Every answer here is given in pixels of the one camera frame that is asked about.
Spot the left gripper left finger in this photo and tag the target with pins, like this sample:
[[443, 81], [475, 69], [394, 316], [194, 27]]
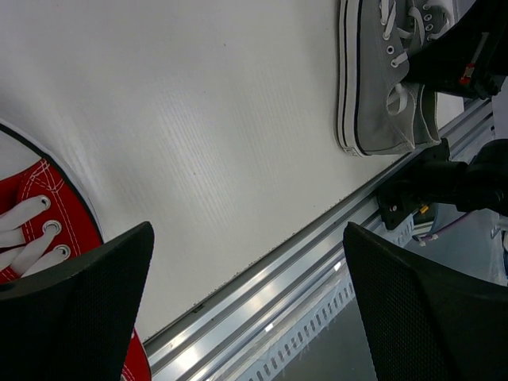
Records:
[[74, 321]]

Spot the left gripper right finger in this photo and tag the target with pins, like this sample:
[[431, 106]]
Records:
[[423, 320]]

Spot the right red sneaker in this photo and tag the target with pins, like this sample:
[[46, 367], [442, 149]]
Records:
[[46, 220]]

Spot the grey sneaker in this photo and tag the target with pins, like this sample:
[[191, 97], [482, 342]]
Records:
[[378, 112], [428, 20]]

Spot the slotted grey cable duct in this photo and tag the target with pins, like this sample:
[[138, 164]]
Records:
[[309, 341]]

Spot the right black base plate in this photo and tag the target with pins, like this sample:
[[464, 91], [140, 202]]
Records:
[[406, 190]]

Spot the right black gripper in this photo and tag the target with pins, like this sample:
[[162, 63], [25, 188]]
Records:
[[470, 58]]

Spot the aluminium front rail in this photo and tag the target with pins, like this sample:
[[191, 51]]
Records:
[[233, 278]]

